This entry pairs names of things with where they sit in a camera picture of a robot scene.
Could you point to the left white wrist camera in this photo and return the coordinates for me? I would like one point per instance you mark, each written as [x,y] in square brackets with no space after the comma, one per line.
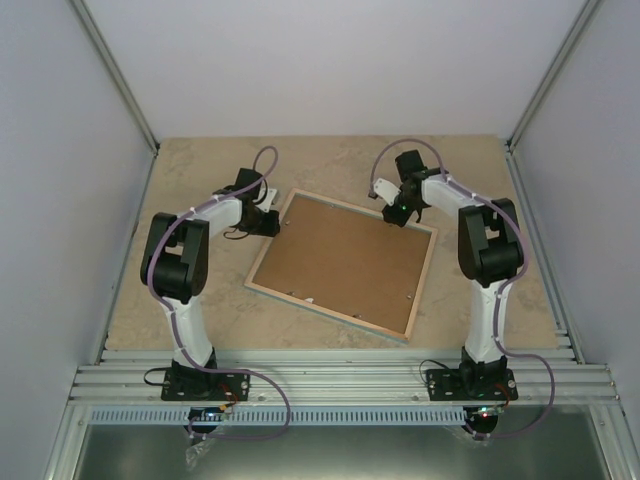
[266,198]

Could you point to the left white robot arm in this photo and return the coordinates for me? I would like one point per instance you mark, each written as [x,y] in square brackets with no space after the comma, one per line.
[176,259]

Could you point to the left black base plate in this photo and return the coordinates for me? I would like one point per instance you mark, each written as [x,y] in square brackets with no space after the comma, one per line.
[195,385]

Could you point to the small circuit board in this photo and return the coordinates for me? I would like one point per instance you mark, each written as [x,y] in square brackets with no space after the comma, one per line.
[210,414]
[488,411]

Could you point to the right small circuit board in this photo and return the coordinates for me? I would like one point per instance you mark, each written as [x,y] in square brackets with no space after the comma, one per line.
[488,411]

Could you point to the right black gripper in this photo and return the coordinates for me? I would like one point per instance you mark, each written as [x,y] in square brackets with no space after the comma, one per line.
[395,218]

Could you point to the left aluminium corner post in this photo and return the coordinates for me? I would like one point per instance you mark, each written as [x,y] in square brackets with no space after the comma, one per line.
[117,78]

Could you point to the grey slotted cable duct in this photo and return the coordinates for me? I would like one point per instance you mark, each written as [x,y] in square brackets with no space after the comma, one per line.
[279,416]

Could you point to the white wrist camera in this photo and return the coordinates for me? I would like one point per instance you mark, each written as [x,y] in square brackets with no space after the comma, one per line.
[266,198]
[384,190]

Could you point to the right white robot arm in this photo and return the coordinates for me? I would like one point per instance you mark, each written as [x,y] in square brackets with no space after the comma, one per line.
[490,255]

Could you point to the aluminium rail base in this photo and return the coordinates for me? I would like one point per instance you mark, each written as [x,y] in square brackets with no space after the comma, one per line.
[345,376]

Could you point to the left small circuit board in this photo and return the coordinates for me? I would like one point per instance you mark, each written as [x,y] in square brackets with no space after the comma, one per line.
[210,414]

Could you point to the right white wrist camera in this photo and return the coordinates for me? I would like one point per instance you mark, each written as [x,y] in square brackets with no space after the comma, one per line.
[384,190]

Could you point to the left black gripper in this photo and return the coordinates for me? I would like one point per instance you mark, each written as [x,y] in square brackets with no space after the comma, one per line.
[270,229]

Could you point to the brown cardboard backing board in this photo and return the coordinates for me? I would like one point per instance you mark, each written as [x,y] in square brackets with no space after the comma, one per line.
[345,260]

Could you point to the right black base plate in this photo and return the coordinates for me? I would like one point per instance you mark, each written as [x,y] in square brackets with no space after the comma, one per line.
[442,385]

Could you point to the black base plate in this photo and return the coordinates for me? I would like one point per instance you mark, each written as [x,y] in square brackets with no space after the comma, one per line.
[195,385]
[442,385]

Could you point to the clear plastic bag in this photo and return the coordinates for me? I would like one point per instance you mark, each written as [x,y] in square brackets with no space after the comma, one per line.
[196,451]

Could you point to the aluminium corner post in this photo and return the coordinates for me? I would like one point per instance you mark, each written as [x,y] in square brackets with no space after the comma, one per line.
[117,78]
[568,45]

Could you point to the right aluminium corner post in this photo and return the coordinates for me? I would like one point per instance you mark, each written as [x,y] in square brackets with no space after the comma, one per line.
[568,45]

